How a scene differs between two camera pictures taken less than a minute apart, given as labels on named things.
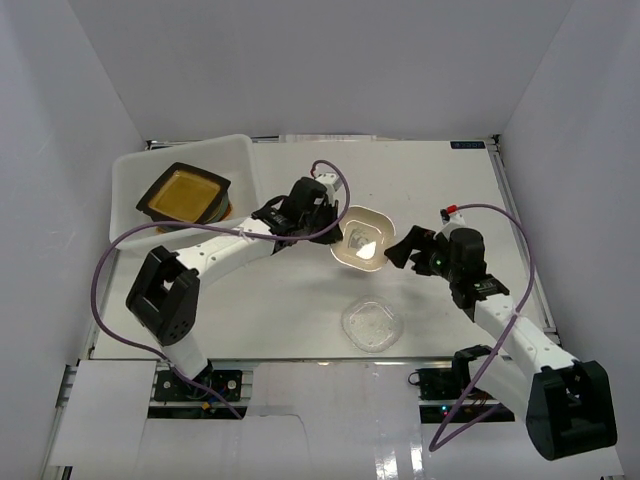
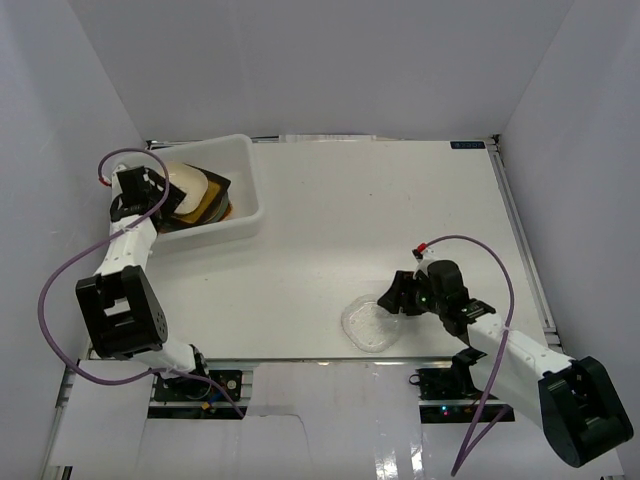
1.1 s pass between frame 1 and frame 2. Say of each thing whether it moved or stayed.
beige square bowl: moved
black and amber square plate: stayed
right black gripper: moved
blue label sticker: stayed
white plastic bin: stayed
